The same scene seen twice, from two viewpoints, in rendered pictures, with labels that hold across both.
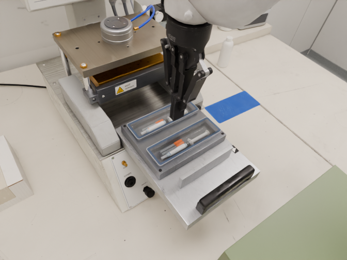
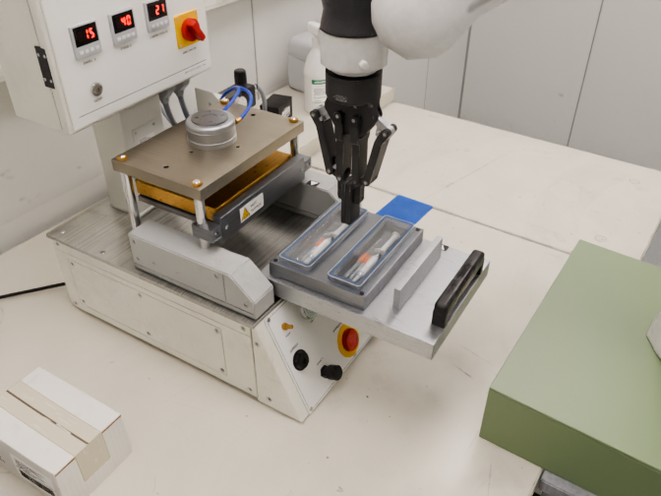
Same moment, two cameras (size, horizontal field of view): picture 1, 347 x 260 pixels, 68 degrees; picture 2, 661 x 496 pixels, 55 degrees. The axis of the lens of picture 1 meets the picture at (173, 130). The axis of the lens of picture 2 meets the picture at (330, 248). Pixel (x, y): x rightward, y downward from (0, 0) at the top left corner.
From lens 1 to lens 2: 0.45 m
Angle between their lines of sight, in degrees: 18
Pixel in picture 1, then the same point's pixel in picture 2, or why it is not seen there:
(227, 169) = (448, 272)
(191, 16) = (368, 64)
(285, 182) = (525, 299)
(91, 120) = (222, 267)
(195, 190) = (419, 306)
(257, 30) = not seen: hidden behind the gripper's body
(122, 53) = (236, 156)
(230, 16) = (435, 45)
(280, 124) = (478, 225)
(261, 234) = (526, 350)
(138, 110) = (268, 249)
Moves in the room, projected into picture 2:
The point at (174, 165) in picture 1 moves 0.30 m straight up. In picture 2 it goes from (376, 282) to (388, 83)
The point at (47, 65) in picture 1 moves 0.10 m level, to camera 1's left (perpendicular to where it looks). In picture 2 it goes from (71, 231) to (11, 240)
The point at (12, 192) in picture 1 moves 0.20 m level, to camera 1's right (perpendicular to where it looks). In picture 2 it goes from (106, 445) to (244, 414)
